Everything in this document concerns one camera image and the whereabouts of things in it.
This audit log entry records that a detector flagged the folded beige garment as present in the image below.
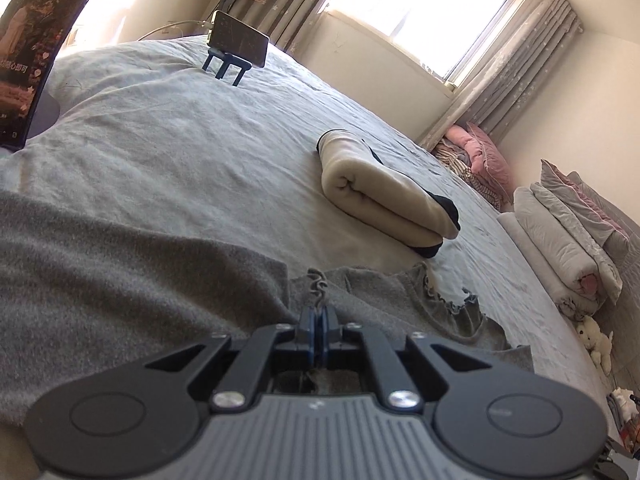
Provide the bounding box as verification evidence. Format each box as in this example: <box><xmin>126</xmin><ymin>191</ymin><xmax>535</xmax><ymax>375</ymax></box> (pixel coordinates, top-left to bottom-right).
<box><xmin>316</xmin><ymin>129</ymin><xmax>460</xmax><ymax>259</ymax></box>

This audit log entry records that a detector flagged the pink pillow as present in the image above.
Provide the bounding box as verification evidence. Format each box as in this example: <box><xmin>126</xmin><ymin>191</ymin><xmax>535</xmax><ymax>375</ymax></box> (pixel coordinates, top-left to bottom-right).
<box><xmin>445</xmin><ymin>122</ymin><xmax>515</xmax><ymax>203</ymax></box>

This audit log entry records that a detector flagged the white charging cable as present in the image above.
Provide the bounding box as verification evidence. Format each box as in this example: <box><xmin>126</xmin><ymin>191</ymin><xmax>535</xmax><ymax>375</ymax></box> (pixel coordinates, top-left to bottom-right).
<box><xmin>135</xmin><ymin>18</ymin><xmax>214</xmax><ymax>42</ymax></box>

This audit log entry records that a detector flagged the light grey bed sheet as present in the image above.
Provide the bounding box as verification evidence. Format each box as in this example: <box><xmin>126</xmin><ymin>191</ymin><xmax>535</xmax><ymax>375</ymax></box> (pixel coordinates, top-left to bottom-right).
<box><xmin>0</xmin><ymin>34</ymin><xmax>609</xmax><ymax>461</ymax></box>

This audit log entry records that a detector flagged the folded grey quilt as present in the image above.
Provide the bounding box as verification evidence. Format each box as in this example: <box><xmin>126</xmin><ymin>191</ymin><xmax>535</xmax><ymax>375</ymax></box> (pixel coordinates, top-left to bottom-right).
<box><xmin>528</xmin><ymin>183</ymin><xmax>623</xmax><ymax>304</ymax></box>

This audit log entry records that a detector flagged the grey star curtain right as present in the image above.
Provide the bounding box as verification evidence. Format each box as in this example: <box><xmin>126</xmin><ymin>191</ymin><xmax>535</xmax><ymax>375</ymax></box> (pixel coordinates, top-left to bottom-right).
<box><xmin>418</xmin><ymin>0</ymin><xmax>584</xmax><ymax>151</ymax></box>

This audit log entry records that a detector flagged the grey knit sweater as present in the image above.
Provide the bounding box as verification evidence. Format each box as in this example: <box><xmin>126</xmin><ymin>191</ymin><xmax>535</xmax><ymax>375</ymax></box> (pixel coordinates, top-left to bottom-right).
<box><xmin>1</xmin><ymin>192</ymin><xmax>534</xmax><ymax>426</ymax></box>

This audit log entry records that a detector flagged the landscape smartphone on stand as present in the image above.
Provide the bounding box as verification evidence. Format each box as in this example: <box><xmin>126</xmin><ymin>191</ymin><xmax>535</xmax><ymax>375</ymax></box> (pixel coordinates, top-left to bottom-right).
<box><xmin>207</xmin><ymin>11</ymin><xmax>269</xmax><ymax>68</ymax></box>

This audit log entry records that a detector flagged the striped folded blanket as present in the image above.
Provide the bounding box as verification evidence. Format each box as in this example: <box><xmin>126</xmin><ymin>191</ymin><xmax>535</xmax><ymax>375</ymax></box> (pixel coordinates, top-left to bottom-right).
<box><xmin>432</xmin><ymin>139</ymin><xmax>503</xmax><ymax>212</ymax></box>

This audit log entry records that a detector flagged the folded white quilt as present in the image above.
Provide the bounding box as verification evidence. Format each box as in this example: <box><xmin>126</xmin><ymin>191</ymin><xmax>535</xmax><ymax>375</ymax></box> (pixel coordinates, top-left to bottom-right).
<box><xmin>498</xmin><ymin>188</ymin><xmax>606</xmax><ymax>321</ymax></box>

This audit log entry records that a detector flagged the grey star curtain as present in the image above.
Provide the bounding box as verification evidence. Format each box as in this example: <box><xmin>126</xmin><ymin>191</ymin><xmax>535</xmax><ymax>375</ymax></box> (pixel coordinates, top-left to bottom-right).
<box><xmin>215</xmin><ymin>0</ymin><xmax>326</xmax><ymax>56</ymax></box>
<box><xmin>418</xmin><ymin>0</ymin><xmax>584</xmax><ymax>151</ymax></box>

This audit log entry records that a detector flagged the window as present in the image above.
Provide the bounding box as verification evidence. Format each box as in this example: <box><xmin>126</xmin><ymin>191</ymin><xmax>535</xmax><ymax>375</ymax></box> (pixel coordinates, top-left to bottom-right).
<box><xmin>326</xmin><ymin>0</ymin><xmax>524</xmax><ymax>88</ymax></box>

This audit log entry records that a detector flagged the upright smartphone playing video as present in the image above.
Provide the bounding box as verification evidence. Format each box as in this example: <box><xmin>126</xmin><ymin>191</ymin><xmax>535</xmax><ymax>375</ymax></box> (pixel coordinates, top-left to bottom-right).
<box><xmin>1</xmin><ymin>0</ymin><xmax>89</xmax><ymax>152</ymax></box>

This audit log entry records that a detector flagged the white plush toy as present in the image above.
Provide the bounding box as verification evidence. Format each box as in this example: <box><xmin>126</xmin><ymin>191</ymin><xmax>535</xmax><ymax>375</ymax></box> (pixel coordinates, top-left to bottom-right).
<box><xmin>576</xmin><ymin>315</ymin><xmax>613</xmax><ymax>376</ymax></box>

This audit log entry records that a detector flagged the grey pink-trimmed pillow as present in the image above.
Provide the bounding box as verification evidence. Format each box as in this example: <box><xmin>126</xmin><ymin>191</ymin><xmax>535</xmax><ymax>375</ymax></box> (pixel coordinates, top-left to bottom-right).
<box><xmin>540</xmin><ymin>159</ymin><xmax>639</xmax><ymax>266</ymax></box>

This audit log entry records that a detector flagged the round dark phone stand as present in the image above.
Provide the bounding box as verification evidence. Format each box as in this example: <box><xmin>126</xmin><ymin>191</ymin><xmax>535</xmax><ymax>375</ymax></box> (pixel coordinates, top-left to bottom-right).
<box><xmin>27</xmin><ymin>91</ymin><xmax>61</xmax><ymax>139</ymax></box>

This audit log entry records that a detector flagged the blue folding phone stand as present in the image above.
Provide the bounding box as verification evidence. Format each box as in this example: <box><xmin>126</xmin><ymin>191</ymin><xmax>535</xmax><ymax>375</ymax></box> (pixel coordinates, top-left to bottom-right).
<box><xmin>202</xmin><ymin>47</ymin><xmax>252</xmax><ymax>87</ymax></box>

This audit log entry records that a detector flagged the grey star curtain left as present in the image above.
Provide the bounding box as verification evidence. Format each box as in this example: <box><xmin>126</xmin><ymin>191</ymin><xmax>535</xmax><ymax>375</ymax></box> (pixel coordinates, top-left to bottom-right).
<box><xmin>215</xmin><ymin>0</ymin><xmax>326</xmax><ymax>56</ymax></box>

